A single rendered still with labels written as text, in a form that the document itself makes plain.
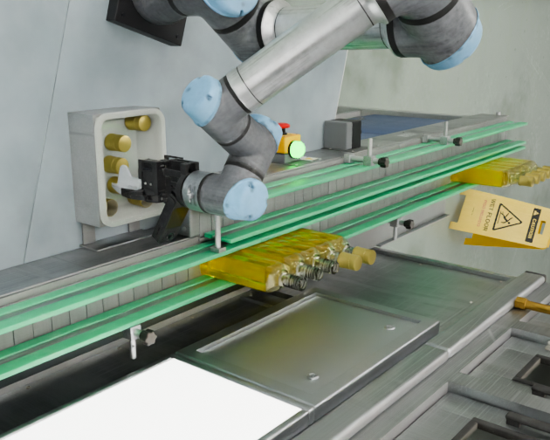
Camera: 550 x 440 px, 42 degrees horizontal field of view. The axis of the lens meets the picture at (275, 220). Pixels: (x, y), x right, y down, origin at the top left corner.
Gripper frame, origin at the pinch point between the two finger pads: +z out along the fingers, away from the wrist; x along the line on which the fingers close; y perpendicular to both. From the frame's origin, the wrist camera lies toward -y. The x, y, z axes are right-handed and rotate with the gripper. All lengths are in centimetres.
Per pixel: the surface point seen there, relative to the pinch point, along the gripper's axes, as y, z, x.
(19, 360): -21.3, -14.0, 35.0
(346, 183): -10, -7, -72
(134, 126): 12.0, 0.8, -3.9
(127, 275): -14.1, -11.0, 9.6
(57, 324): -20.6, -7.5, 23.2
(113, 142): 9.3, 0.6, 1.6
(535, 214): -81, 32, -357
